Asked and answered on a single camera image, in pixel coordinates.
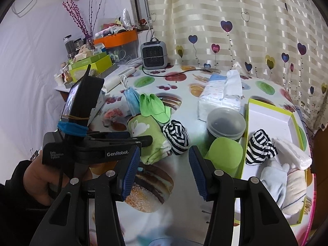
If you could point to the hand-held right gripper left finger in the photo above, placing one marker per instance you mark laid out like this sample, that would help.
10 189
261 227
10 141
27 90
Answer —
132 174

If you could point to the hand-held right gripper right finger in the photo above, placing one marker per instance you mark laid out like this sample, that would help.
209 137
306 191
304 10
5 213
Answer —
198 176

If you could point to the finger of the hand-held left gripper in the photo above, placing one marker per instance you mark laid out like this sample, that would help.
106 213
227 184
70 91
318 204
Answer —
117 135
143 141

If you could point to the green rabbit towel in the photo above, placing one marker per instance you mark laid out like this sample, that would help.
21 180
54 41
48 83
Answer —
156 130

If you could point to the clear bag with orange contents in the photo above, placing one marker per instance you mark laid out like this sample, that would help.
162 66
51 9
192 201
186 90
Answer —
115 115

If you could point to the black white striped sock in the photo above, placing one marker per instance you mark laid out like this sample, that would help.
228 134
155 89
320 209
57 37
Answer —
260 146
176 138

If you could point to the blue face mask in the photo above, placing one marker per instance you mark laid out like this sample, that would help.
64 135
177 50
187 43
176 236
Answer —
130 100

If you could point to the pale blue sock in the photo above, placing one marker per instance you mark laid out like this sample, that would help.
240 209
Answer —
274 179

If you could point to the white box with green rim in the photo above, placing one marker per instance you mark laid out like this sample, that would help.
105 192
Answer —
266 117

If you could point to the cream sock with blue stripes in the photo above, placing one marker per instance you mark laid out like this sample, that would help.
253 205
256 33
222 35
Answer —
294 192

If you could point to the white towel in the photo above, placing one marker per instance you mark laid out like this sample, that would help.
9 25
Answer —
294 153

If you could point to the person's left forearm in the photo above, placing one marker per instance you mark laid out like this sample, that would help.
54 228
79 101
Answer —
15 210

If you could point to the soft tissue pack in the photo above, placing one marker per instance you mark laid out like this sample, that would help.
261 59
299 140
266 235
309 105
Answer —
217 94

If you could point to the person's left hand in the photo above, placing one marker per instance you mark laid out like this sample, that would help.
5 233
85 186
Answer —
41 182

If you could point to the bright green cloth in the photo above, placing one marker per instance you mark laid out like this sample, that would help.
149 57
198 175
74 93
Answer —
151 106

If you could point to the green jar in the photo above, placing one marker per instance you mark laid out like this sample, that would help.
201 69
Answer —
225 153

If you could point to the white tube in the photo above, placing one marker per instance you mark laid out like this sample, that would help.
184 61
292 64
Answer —
115 80

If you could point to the grey chevron tray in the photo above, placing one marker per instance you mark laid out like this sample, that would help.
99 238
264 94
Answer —
107 73

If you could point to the dark jar with clear lid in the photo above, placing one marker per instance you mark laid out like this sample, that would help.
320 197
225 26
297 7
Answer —
225 123

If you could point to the green tissue box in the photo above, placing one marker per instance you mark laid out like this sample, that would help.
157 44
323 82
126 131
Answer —
100 61

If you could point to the glass jar with dark lid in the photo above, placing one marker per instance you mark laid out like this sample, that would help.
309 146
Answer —
68 46
78 44

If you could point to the small grey heater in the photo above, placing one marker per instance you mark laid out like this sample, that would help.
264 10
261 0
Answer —
155 53

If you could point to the orange lidded storage box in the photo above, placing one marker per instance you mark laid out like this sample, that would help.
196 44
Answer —
115 39

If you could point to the pile of small packets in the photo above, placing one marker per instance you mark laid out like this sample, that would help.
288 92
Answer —
112 29

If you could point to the purple dried flower branches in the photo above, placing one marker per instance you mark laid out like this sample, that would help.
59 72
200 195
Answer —
76 18

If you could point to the cream heart-print curtain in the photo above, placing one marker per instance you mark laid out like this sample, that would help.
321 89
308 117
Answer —
230 10

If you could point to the window frame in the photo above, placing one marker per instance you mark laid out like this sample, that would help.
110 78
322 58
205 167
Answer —
138 2

